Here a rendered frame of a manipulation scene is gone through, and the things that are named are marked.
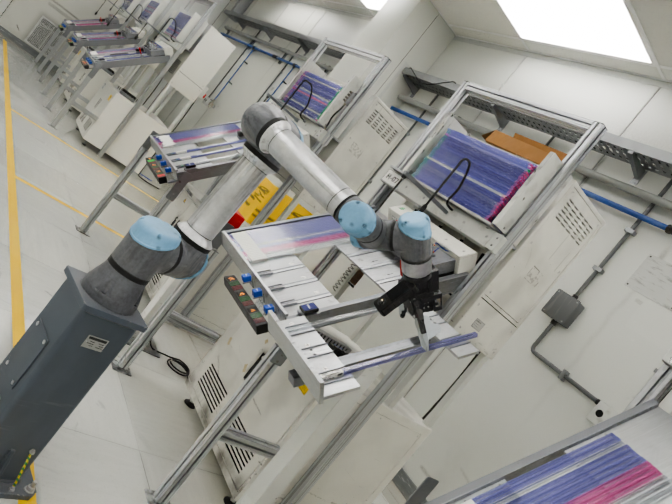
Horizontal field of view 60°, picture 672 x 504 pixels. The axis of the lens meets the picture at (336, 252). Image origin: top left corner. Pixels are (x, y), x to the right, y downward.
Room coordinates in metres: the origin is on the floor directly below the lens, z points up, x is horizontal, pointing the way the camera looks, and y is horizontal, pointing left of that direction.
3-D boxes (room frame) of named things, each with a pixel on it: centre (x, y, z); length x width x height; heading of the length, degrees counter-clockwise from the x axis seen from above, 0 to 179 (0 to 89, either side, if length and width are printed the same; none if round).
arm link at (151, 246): (1.47, 0.38, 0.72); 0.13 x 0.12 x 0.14; 159
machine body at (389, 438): (2.48, -0.30, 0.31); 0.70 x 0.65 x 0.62; 38
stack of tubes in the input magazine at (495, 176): (2.36, -0.25, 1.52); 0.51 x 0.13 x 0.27; 38
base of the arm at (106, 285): (1.46, 0.38, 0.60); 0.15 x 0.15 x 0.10
